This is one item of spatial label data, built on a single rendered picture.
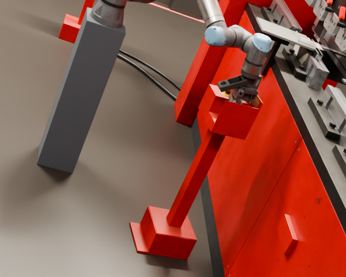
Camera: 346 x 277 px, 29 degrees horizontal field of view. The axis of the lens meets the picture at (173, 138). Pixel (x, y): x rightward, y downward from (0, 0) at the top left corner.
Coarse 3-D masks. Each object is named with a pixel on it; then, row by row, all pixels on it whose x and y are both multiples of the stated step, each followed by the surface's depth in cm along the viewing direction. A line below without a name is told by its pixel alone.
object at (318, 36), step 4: (320, 20) 313; (320, 24) 312; (316, 28) 315; (320, 28) 310; (324, 28) 306; (316, 32) 313; (320, 32) 309; (324, 32) 307; (316, 36) 314; (320, 36) 308
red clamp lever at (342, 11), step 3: (339, 9) 278; (342, 9) 276; (345, 9) 277; (339, 12) 277; (342, 12) 276; (339, 15) 276; (342, 15) 275; (339, 18) 275; (342, 18) 275; (339, 21) 275; (342, 21) 275; (339, 24) 273; (342, 24) 274; (342, 27) 274; (345, 27) 275
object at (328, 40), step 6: (312, 30) 389; (324, 36) 367; (330, 36) 359; (324, 42) 365; (330, 42) 357; (336, 48) 347; (330, 54) 352; (336, 54) 345; (336, 60) 343; (342, 60) 335; (336, 66) 343; (342, 66) 336; (342, 72) 332
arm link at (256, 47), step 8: (248, 40) 260; (256, 40) 256; (264, 40) 256; (248, 48) 260; (256, 48) 257; (264, 48) 257; (248, 56) 260; (256, 56) 258; (264, 56) 259; (256, 64) 260
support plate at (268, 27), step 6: (258, 18) 316; (264, 24) 310; (270, 24) 315; (276, 24) 319; (264, 30) 301; (270, 30) 305; (276, 30) 309; (282, 30) 314; (288, 30) 318; (276, 36) 303; (282, 36) 304; (288, 36) 308; (294, 36) 313; (300, 36) 317; (294, 42) 305; (300, 42) 307; (312, 48) 307
